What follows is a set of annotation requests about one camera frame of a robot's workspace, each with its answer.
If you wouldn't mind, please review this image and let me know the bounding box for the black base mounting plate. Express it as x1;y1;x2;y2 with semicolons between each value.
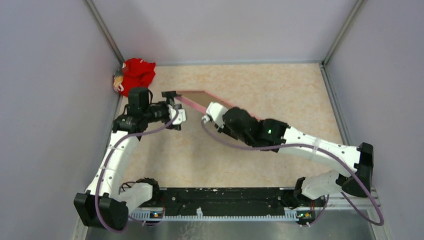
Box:
140;187;326;217

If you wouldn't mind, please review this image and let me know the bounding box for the aluminium front rail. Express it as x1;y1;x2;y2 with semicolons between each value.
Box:
73;182;380;233

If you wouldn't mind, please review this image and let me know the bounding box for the brown frame backing board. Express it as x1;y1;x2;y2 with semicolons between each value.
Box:
181;91;216;107

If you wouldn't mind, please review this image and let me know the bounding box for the pink wooden picture frame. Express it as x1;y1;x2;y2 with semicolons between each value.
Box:
175;90;243;117

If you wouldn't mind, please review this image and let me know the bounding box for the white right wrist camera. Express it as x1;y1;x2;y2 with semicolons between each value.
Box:
202;102;229;129

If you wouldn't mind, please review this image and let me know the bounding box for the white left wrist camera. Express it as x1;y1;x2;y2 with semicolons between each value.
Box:
167;103;187;124

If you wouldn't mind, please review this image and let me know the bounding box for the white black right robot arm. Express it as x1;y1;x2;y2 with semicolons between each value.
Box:
212;107;374;206

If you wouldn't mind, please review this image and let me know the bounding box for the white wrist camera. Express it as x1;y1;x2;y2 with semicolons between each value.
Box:
202;102;229;129
167;103;187;124

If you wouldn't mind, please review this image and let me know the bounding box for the red crumpled cloth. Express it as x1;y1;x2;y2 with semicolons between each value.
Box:
112;58;156;97

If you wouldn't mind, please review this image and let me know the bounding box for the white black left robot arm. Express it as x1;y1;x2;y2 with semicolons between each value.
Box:
73;87;187;233

